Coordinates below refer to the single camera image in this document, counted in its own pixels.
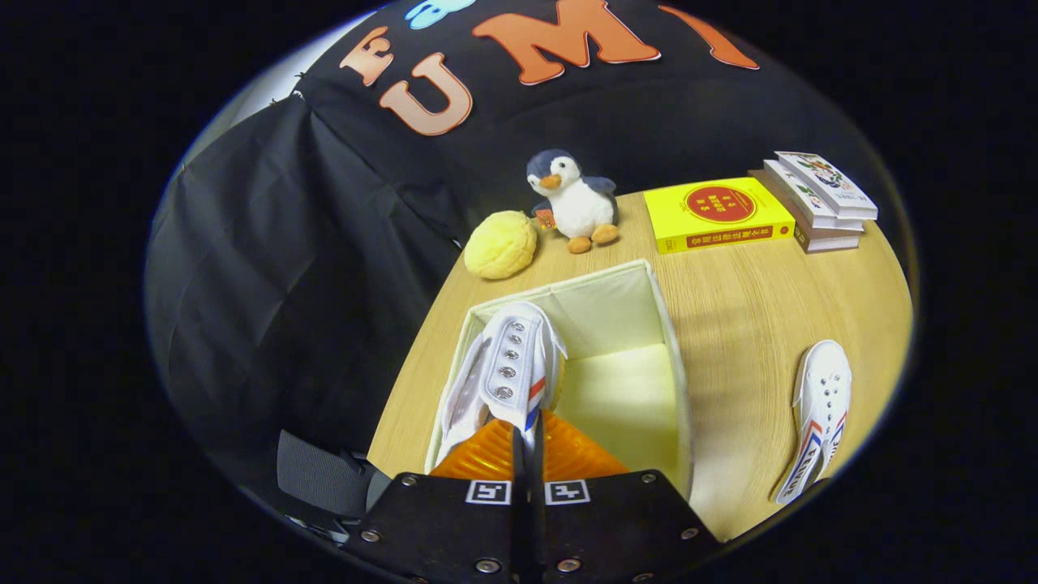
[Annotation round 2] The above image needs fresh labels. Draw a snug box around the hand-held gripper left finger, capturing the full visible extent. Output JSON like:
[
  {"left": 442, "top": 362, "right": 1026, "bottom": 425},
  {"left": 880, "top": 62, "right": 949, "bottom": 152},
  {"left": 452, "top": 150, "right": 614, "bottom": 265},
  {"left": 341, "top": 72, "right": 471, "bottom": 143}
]
[{"left": 342, "top": 418, "right": 529, "bottom": 582}]

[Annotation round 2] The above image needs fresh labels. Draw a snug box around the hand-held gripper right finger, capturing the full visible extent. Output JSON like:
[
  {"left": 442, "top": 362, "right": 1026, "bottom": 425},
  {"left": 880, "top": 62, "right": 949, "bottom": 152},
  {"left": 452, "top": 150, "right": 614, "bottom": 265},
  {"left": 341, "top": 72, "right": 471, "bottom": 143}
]
[{"left": 534, "top": 410, "right": 723, "bottom": 582}]

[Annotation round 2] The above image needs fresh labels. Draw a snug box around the beige fabric storage box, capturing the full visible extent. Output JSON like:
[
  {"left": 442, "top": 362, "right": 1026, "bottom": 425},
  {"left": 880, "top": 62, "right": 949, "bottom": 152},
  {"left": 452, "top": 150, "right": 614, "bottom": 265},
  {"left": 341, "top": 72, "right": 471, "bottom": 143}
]
[{"left": 423, "top": 258, "right": 695, "bottom": 500}]

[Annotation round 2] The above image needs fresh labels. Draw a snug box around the white canvas shoe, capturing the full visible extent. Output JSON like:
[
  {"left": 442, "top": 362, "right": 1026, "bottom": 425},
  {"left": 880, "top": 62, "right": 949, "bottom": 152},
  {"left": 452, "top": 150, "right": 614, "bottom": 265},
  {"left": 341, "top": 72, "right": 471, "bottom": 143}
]
[
  {"left": 774, "top": 340, "right": 853, "bottom": 505},
  {"left": 436, "top": 302, "right": 568, "bottom": 468}
]

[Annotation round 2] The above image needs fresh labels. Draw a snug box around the round yellow plush bun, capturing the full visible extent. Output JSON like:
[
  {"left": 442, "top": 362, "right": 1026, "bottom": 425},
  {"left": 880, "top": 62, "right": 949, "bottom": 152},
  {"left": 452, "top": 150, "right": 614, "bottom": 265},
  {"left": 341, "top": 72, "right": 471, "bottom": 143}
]
[{"left": 464, "top": 210, "right": 538, "bottom": 281}]

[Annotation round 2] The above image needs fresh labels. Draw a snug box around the penguin plush toy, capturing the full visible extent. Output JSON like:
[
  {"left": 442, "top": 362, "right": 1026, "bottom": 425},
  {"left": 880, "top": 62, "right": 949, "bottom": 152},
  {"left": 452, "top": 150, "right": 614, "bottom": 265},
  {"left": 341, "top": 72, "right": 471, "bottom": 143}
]
[{"left": 525, "top": 148, "right": 621, "bottom": 255}]

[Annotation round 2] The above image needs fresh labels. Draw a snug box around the black backdrop cloth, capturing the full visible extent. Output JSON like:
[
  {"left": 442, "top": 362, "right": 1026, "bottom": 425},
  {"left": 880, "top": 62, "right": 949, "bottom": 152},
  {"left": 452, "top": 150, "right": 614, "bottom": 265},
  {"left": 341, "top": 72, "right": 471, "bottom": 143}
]
[{"left": 144, "top": 0, "right": 893, "bottom": 487}]

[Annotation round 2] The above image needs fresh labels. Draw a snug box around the yellow book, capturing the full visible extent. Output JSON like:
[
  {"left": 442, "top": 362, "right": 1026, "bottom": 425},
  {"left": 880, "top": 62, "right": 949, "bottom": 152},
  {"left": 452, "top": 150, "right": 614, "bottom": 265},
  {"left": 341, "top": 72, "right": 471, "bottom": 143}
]
[{"left": 643, "top": 176, "right": 797, "bottom": 256}]

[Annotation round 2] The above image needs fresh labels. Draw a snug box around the white illustrated book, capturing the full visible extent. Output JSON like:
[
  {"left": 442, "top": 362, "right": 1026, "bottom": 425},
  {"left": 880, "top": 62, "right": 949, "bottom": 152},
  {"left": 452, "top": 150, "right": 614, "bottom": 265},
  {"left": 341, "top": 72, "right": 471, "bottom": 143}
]
[{"left": 774, "top": 151, "right": 879, "bottom": 221}]

